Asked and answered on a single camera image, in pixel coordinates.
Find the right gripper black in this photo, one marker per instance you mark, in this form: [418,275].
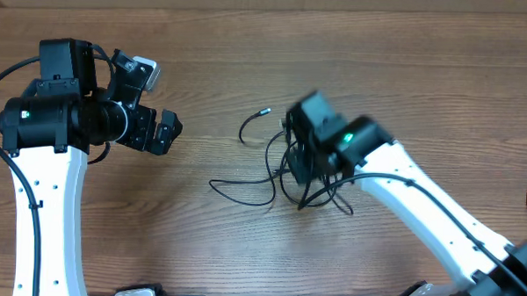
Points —
[296,165]

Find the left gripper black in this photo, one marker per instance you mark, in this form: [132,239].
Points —
[142,128]

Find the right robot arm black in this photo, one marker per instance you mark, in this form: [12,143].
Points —
[479,261]

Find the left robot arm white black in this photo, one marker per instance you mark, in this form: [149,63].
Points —
[83,98]

